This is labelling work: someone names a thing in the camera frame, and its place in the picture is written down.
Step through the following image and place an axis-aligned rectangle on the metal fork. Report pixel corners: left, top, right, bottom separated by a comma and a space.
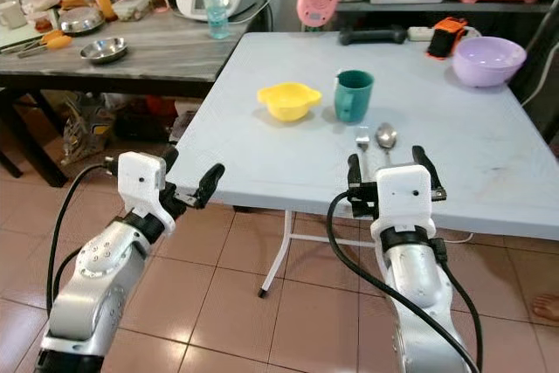
355, 126, 371, 155

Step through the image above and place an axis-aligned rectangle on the metal spoon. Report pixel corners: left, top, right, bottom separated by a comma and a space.
375, 122, 400, 166

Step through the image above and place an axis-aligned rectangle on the white folding table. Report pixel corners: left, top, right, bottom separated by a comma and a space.
168, 31, 559, 299

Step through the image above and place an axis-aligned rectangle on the teal mug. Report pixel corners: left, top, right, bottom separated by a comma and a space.
333, 69, 376, 124

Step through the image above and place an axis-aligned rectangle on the printed bag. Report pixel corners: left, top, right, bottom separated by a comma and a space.
60, 93, 116, 166

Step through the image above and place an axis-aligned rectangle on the yellow plastic bowl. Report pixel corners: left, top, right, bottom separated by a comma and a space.
256, 81, 323, 123

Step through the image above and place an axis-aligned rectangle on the grey wood-grain table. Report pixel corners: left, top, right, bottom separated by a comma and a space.
0, 10, 250, 180

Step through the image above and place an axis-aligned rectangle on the purple plastic bowl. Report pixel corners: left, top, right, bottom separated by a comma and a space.
451, 36, 528, 89

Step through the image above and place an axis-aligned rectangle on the orange and black device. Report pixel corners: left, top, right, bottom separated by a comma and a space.
425, 17, 470, 61

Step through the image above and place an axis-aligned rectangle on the small steel bowl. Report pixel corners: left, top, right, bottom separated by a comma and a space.
79, 36, 129, 66

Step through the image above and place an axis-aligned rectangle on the white power strip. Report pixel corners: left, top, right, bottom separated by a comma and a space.
406, 25, 434, 43

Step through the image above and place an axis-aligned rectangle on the clear plastic container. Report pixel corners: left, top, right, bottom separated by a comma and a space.
113, 0, 152, 23

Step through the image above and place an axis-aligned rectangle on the white mug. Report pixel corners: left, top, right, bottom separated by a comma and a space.
0, 0, 28, 31

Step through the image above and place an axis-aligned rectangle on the person's bare foot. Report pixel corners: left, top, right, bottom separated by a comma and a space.
532, 294, 559, 323

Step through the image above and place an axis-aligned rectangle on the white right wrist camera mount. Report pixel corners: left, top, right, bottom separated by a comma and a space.
369, 163, 436, 248

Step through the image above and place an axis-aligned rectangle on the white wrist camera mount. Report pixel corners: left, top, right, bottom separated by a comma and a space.
116, 151, 176, 235
369, 163, 436, 248

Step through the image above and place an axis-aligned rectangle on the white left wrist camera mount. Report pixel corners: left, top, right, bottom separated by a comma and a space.
116, 151, 176, 235

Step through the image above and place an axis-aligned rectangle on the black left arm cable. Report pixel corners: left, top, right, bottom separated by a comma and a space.
45, 157, 120, 321

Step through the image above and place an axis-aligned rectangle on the black handle tool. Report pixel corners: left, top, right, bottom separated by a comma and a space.
337, 25, 411, 47

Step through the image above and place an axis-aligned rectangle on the orange handled utensil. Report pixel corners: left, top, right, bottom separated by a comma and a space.
13, 30, 73, 59

